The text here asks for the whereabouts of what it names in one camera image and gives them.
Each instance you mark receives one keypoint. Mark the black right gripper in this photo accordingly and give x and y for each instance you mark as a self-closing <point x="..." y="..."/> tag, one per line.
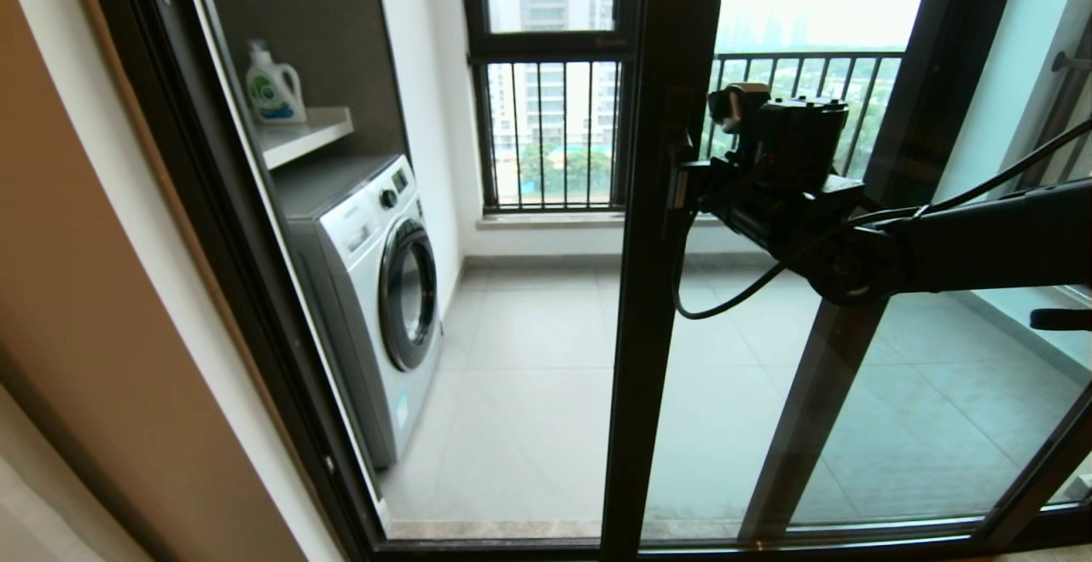
<point x="793" y="144"/>

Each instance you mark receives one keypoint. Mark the dark-framed sliding glass door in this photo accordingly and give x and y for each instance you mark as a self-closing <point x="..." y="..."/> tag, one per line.
<point x="648" y="332"/>

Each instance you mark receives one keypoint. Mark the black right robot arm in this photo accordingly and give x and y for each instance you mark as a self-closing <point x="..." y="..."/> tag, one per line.
<point x="981" y="238"/>

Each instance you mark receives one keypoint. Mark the dark framed sliding glass door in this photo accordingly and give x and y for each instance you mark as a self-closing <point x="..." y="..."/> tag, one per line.
<point x="162" y="76"/>

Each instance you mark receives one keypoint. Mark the black balcony railing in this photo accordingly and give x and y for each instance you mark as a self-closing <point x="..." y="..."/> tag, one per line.
<point x="802" y="56"/>

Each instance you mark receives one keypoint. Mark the dark-framed fixed glass door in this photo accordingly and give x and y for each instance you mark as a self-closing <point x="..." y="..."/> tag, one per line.
<point x="947" y="76"/>

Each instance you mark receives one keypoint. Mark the stone window sill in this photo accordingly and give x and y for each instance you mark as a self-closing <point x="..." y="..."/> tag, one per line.
<point x="554" y="221"/>

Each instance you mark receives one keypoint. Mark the black side window railing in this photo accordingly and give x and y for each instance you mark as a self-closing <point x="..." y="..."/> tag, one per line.
<point x="1075" y="61"/>

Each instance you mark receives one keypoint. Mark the dark washer control knob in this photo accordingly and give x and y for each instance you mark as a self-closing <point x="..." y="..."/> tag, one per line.
<point x="389" y="199"/>

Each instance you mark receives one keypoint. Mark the round dark washer door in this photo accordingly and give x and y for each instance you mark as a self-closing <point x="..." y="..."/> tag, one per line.
<point x="409" y="295"/>

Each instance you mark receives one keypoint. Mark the silver front-load washing machine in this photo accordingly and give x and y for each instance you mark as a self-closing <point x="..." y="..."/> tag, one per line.
<point x="358" y="315"/>

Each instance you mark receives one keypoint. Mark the blue white label sticker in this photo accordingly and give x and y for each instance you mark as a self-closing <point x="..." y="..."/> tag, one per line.
<point x="402" y="411"/>

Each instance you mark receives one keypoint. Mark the white detergent bottle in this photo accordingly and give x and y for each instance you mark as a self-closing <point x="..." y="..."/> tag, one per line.
<point x="273" y="93"/>

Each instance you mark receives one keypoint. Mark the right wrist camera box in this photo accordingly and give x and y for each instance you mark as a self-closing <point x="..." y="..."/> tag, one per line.
<point x="738" y="106"/>

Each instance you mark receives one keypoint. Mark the dark window frame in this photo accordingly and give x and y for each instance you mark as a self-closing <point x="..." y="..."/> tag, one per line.
<point x="546" y="46"/>

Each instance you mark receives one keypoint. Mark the white wall shelf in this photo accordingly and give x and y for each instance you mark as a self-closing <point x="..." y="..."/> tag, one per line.
<point x="300" y="136"/>

